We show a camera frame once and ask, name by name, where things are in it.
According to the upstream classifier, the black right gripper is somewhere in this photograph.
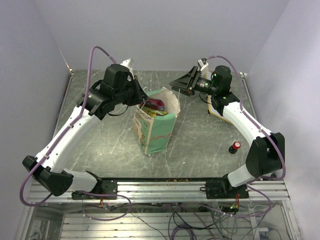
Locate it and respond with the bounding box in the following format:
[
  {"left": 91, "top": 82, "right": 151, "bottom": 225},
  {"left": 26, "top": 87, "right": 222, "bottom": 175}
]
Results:
[{"left": 169, "top": 66, "right": 218, "bottom": 97}]

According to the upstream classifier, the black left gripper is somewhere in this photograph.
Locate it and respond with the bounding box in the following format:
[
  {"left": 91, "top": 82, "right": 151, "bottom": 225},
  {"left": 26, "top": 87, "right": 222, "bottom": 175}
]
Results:
[{"left": 114, "top": 75, "right": 150, "bottom": 107}]

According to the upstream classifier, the purple Fox's berries candy bag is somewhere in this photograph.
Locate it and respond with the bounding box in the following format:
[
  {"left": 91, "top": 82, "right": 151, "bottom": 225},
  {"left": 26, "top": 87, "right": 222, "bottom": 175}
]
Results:
[{"left": 140, "top": 98, "right": 165, "bottom": 111}]

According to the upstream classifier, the green patterned paper bag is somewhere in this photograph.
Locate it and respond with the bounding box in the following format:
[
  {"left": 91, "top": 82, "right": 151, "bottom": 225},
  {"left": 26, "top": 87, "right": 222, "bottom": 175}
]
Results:
[{"left": 133, "top": 87, "right": 181, "bottom": 155}]

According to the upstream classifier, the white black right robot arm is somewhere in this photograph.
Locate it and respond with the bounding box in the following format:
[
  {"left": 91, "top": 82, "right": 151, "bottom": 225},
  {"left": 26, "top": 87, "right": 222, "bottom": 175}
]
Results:
[{"left": 170, "top": 65, "right": 286, "bottom": 198}]

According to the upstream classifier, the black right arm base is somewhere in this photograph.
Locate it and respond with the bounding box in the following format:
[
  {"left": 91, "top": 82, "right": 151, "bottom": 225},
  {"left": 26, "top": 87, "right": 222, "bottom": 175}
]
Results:
[{"left": 199, "top": 178, "right": 249, "bottom": 199}]

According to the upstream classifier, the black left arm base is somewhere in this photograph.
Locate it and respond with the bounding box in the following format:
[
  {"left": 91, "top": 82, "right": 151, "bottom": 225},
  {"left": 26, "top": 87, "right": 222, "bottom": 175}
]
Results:
[{"left": 71, "top": 180, "right": 118, "bottom": 200}]

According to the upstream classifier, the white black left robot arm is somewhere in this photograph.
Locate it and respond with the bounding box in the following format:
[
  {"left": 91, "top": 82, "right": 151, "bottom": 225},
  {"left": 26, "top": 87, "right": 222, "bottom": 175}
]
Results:
[{"left": 22, "top": 58, "right": 148, "bottom": 199}]

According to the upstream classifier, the yellow green snack packet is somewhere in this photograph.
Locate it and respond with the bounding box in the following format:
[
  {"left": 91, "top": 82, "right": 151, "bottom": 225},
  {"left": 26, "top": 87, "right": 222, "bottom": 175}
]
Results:
[{"left": 142, "top": 106, "right": 168, "bottom": 118}]

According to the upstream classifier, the yellow framed whiteboard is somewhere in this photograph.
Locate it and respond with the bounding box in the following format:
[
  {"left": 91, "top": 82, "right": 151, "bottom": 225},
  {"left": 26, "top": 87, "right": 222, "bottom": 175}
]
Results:
[{"left": 204, "top": 71, "right": 231, "bottom": 124}]

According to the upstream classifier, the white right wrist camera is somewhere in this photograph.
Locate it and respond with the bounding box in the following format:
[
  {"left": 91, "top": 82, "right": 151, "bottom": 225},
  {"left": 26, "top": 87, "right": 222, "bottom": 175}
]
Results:
[{"left": 197, "top": 58, "right": 209, "bottom": 76}]

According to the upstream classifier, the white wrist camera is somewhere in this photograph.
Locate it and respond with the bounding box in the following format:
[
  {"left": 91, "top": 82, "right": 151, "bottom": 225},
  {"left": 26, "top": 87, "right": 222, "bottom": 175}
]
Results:
[
  {"left": 197, "top": 58, "right": 209, "bottom": 76},
  {"left": 120, "top": 58, "right": 134, "bottom": 71}
]

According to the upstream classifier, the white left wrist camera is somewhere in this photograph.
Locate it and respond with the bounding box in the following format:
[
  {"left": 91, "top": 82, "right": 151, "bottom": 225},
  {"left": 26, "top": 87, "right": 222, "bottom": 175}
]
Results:
[{"left": 120, "top": 58, "right": 134, "bottom": 71}]

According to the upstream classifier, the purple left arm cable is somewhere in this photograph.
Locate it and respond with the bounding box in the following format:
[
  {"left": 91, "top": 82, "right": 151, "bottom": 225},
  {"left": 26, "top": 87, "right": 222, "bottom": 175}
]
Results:
[{"left": 19, "top": 45, "right": 133, "bottom": 222}]

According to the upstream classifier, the aluminium frame rail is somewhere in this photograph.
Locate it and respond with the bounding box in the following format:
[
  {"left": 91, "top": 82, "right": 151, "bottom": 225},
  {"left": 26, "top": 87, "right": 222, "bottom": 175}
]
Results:
[{"left": 25, "top": 181, "right": 290, "bottom": 204}]

